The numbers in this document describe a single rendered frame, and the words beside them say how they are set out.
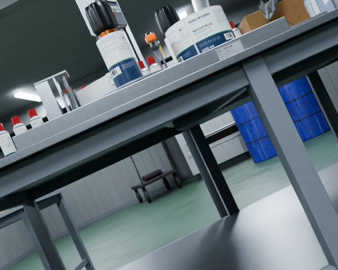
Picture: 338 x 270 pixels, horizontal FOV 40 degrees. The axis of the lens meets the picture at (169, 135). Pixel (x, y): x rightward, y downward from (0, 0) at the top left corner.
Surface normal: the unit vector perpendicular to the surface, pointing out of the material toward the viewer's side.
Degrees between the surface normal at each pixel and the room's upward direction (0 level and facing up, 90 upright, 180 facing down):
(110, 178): 90
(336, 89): 90
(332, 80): 90
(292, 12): 90
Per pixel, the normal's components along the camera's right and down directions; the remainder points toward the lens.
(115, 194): -0.09, 0.00
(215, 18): 0.49, -0.26
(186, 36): -0.44, 0.17
